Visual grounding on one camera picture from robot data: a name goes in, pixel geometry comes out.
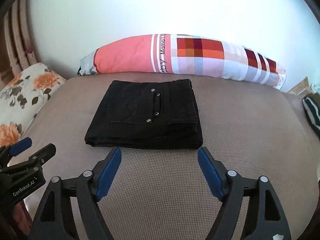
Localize black pants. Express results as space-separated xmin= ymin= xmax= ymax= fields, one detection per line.
xmin=85 ymin=79 xmax=203 ymax=150

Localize dark striped folded garment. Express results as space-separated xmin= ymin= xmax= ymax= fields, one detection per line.
xmin=302 ymin=93 xmax=320 ymax=138

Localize pink beige curtain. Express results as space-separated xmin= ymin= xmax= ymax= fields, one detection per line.
xmin=1 ymin=0 xmax=37 ymax=88

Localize beige woven bed mat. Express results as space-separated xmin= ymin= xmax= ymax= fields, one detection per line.
xmin=26 ymin=73 xmax=319 ymax=239

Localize orange floral white pillow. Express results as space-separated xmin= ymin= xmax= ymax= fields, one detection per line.
xmin=0 ymin=63 xmax=67 ymax=146

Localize pink striped long pillow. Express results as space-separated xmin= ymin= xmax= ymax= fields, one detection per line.
xmin=78 ymin=34 xmax=286 ymax=89

